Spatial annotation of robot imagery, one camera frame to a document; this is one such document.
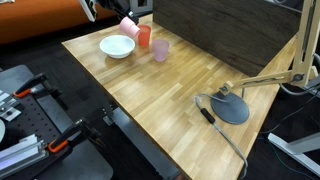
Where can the white machine housing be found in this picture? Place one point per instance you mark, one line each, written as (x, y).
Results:
(1, 130)

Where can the black metal platform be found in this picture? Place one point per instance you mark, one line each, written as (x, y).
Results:
(40, 116)

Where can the red plastic cup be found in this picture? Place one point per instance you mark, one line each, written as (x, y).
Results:
(145, 36)

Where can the aluminium bracket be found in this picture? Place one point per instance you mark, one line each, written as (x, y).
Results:
(10, 108)

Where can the purple plastic cup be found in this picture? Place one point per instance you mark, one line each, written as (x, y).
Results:
(161, 50)

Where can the aluminium extrusion rail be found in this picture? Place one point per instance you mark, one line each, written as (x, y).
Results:
(20, 155)

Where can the dark wooden board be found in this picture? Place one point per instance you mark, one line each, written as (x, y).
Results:
(226, 30)

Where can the orange floor mat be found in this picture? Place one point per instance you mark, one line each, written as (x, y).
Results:
(50, 18)

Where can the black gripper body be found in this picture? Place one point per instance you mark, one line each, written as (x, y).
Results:
(116, 5)

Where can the wooden desk lamp grey base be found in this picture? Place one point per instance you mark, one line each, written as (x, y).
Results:
(230, 108)

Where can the white bowl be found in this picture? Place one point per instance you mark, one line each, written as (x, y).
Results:
(117, 46)

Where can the grey metal table frame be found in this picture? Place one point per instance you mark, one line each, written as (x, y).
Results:
(140, 143)

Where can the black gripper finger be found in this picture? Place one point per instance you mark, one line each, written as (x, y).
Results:
(134, 18)

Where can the grey metal stand foot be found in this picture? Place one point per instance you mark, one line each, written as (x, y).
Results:
(293, 150)

